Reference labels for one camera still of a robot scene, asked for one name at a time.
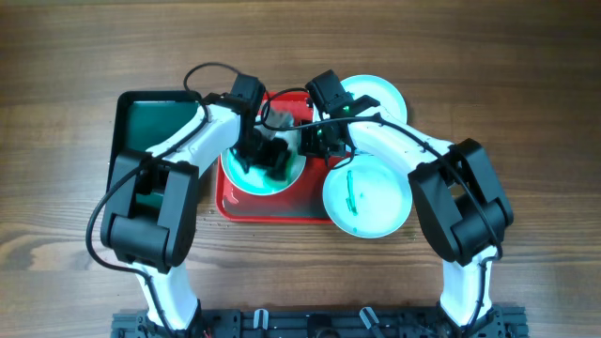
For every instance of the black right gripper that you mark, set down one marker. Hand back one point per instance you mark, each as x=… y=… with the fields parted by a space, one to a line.
x=308 y=148

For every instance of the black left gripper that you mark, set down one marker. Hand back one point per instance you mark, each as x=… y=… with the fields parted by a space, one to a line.
x=275 y=161

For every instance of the small white plate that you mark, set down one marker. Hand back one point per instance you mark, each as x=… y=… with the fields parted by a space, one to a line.
x=256 y=181

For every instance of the large white plate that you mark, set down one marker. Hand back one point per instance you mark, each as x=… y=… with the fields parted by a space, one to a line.
x=370 y=91

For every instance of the green yellow scrub sponge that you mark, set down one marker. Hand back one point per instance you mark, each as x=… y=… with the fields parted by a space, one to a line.
x=279 y=120

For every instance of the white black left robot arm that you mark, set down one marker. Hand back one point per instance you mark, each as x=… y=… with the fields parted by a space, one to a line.
x=149 y=210

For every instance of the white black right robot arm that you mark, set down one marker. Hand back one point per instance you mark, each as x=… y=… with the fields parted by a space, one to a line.
x=461 y=206

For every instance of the red plastic tray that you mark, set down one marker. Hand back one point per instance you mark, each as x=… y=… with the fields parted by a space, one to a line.
x=300 y=203

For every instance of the black tub with green water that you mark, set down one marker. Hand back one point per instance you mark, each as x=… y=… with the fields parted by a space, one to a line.
x=145 y=119

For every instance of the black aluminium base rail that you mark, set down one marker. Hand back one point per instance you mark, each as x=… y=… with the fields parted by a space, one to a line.
x=500 y=321

